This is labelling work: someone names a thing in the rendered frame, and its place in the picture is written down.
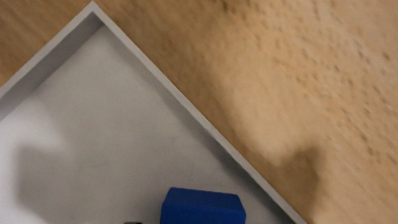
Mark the blue block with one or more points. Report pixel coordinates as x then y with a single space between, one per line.
188 206

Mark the grey shallow tray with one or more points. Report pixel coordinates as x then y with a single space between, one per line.
92 132

